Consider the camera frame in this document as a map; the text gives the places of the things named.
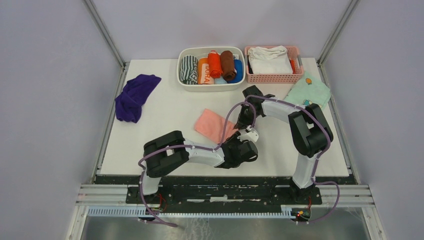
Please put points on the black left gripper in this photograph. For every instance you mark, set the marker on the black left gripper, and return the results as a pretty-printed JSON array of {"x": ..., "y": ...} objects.
[{"x": 234, "y": 138}]

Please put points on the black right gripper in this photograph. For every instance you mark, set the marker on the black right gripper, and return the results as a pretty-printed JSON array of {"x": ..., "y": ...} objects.
[{"x": 242, "y": 122}]

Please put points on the pink towel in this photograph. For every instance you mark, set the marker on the pink towel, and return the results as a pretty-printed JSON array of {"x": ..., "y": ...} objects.
[{"x": 211, "y": 126}]

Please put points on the purple towel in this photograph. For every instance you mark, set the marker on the purple towel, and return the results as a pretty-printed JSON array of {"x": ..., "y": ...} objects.
[{"x": 129, "y": 103}]

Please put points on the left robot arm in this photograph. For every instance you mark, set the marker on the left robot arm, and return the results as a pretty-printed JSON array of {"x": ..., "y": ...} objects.
[{"x": 166, "y": 153}]

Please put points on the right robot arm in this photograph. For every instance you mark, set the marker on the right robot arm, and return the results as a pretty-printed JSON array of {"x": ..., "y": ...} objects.
[{"x": 310, "y": 131}]

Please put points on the light blue rolled towel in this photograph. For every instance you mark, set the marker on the light blue rolled towel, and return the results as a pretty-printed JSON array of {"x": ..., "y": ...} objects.
[{"x": 220, "y": 81}]

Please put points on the dark blue rolled towel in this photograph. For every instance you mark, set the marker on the dark blue rolled towel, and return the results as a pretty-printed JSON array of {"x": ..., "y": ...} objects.
[{"x": 239, "y": 72}]

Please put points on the white cloth in basket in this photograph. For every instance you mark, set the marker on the white cloth in basket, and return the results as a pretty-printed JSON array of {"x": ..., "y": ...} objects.
[{"x": 271, "y": 61}]

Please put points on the red orange rolled towel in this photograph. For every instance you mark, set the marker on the red orange rolled towel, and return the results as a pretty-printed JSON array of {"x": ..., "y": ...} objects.
[{"x": 214, "y": 61}]

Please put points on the brown rolled towel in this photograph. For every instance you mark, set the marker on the brown rolled towel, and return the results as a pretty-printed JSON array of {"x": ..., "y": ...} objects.
[{"x": 227, "y": 65}]

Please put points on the orange white lettered rolled towel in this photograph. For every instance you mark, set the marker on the orange white lettered rolled towel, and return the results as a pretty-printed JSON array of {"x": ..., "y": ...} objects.
[{"x": 204, "y": 73}]

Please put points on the pink plastic basket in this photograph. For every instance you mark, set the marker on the pink plastic basket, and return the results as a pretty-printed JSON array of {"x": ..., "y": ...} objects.
[{"x": 296, "y": 64}]

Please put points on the mint green cartoon towel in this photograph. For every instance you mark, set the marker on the mint green cartoon towel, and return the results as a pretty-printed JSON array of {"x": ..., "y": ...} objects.
[{"x": 309, "y": 90}]

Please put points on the white plastic tub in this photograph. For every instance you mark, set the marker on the white plastic tub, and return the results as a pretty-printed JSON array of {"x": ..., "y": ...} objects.
[{"x": 202, "y": 52}]

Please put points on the green white striped rolled towel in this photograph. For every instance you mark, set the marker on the green white striped rolled towel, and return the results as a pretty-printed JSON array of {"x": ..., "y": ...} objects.
[{"x": 188, "y": 70}]

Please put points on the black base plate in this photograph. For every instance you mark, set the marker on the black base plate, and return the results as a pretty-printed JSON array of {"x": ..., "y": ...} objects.
[{"x": 212, "y": 194}]

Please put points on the aluminium frame post right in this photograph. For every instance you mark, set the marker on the aluminium frame post right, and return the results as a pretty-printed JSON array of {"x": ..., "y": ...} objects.
[{"x": 337, "y": 31}]

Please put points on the aluminium frame post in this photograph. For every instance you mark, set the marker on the aluminium frame post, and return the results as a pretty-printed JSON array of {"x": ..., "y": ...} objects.
[
  {"x": 337, "y": 31},
  {"x": 101, "y": 26}
]

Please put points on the aluminium rail front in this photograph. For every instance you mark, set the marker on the aluminium rail front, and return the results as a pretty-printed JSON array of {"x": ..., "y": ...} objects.
[{"x": 123, "y": 201}]

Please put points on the aluminium frame post left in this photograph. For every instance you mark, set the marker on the aluminium frame post left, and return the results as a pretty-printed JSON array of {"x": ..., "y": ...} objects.
[{"x": 101, "y": 26}]

